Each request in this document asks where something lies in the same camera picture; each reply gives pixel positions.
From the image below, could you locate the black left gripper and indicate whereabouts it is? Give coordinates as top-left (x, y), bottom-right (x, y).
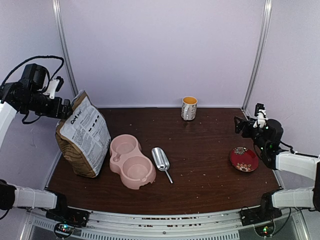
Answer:
top-left (21, 89), bottom-right (73, 119)

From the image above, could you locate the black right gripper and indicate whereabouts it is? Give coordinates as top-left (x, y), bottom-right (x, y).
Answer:
top-left (234, 116), bottom-right (268, 152)

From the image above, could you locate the brown pet food bag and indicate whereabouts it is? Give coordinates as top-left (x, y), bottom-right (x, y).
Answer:
top-left (55, 90), bottom-right (111, 178)

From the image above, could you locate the pink double pet bowl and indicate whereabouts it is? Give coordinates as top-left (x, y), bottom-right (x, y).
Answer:
top-left (109, 134), bottom-right (157, 190)

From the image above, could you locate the silver metal scoop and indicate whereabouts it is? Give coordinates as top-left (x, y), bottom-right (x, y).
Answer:
top-left (151, 147), bottom-right (174, 184)

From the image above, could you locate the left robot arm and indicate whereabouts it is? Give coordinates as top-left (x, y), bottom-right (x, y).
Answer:
top-left (0, 63), bottom-right (73, 222)

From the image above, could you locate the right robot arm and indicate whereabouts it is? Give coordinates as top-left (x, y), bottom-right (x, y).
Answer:
top-left (234, 116), bottom-right (320, 221)

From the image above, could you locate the red floral saucer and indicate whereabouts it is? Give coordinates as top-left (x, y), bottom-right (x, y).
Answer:
top-left (229, 146), bottom-right (259, 173)

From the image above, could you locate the floral ceramic mug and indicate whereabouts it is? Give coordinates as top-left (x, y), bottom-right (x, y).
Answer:
top-left (181, 96), bottom-right (198, 121)

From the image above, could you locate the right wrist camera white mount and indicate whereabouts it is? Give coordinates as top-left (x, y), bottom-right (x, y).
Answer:
top-left (253, 103), bottom-right (268, 129)

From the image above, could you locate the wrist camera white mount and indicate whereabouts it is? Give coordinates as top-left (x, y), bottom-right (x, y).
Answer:
top-left (43, 76), bottom-right (64, 100)
top-left (253, 103), bottom-right (268, 129)

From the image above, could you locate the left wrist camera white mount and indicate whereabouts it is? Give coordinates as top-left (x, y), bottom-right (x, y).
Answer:
top-left (43, 76), bottom-right (64, 100)

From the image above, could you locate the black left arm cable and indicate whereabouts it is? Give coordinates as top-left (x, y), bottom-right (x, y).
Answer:
top-left (0, 55), bottom-right (65, 87)

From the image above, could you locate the right aluminium frame post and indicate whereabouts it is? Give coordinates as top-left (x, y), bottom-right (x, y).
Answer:
top-left (241, 0), bottom-right (273, 113)

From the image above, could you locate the aluminium frame post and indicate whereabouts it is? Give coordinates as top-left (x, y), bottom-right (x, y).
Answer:
top-left (52, 0), bottom-right (79, 97)
top-left (241, 0), bottom-right (273, 113)

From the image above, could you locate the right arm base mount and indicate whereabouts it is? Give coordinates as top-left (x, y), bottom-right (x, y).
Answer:
top-left (239, 206), bottom-right (282, 238)

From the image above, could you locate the front aluminium rail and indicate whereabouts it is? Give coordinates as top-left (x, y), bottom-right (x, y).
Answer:
top-left (19, 209), bottom-right (311, 240)

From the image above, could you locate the left aluminium frame post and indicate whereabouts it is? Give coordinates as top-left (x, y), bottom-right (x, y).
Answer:
top-left (52, 0), bottom-right (79, 97)

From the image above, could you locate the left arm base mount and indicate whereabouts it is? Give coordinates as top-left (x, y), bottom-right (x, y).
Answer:
top-left (45, 207), bottom-right (90, 240)

